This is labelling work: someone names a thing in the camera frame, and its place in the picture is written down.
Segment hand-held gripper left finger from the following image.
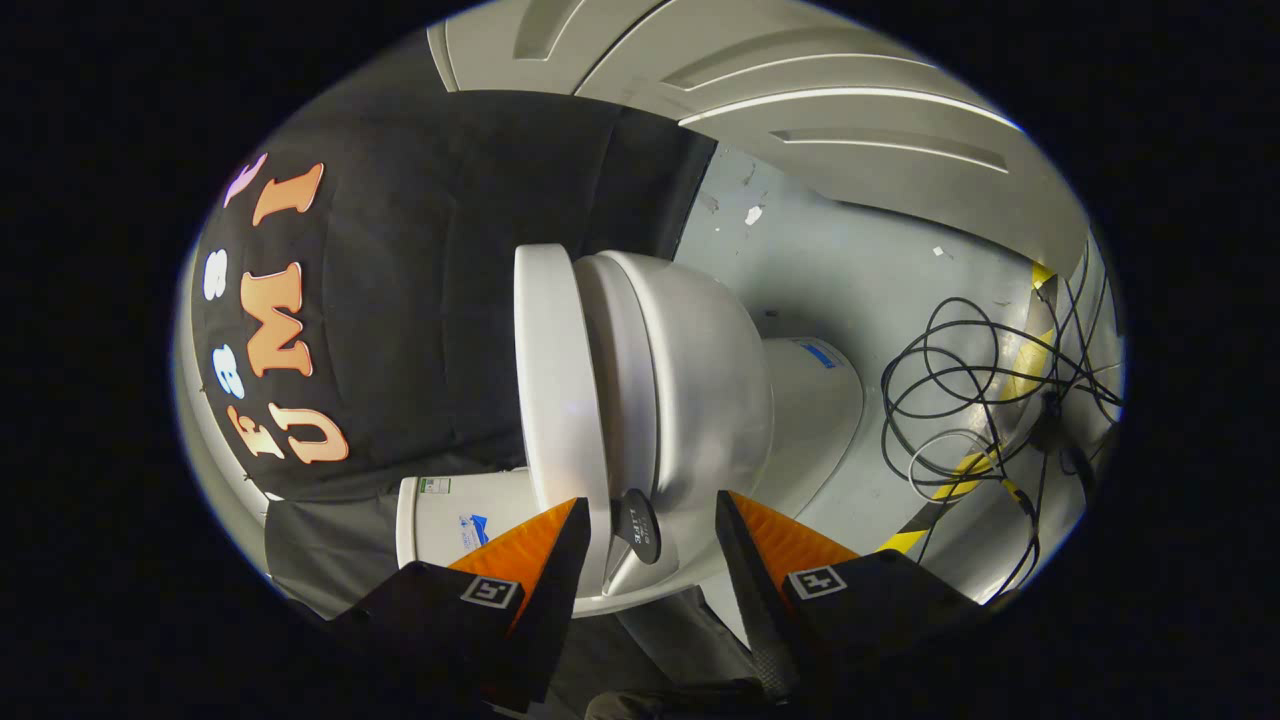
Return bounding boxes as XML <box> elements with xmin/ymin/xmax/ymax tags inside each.
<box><xmin>328</xmin><ymin>497</ymin><xmax>592</xmax><ymax>714</ymax></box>

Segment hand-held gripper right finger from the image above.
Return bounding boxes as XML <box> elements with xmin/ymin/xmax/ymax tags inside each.
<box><xmin>714</xmin><ymin>489</ymin><xmax>987</xmax><ymax>698</ymax></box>

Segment black lid pull tab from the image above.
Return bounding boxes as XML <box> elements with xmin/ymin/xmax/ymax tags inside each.
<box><xmin>610</xmin><ymin>489</ymin><xmax>662</xmax><ymax>566</ymax></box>

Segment white toilet lid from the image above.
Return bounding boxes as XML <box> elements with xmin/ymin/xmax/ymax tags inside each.
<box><xmin>514</xmin><ymin>244</ymin><xmax>613</xmax><ymax>601</ymax></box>

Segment white toilet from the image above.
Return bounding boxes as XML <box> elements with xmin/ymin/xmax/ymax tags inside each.
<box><xmin>397</xmin><ymin>250</ymin><xmax>864</xmax><ymax>616</ymax></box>

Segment yellow black floor tape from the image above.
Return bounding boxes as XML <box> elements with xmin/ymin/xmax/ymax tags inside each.
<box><xmin>878</xmin><ymin>262</ymin><xmax>1058</xmax><ymax>554</ymax></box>

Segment black backdrop cloth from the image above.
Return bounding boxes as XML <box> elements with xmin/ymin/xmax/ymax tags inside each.
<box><xmin>190</xmin><ymin>88</ymin><xmax>721</xmax><ymax>621</ymax></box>

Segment black cables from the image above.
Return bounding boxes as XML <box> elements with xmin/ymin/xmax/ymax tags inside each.
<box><xmin>880</xmin><ymin>240</ymin><xmax>1123</xmax><ymax>601</ymax></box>

